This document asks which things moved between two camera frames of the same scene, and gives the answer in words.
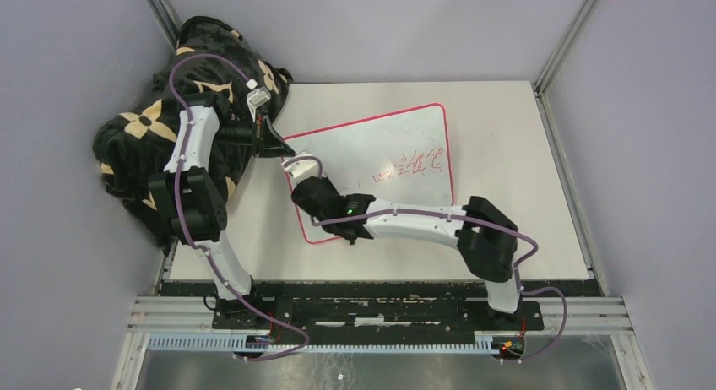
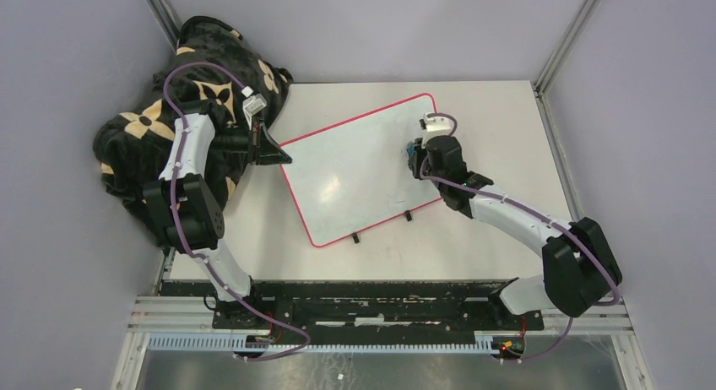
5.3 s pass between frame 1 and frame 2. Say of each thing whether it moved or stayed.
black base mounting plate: stayed
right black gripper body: moved
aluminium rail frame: stayed
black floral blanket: stayed
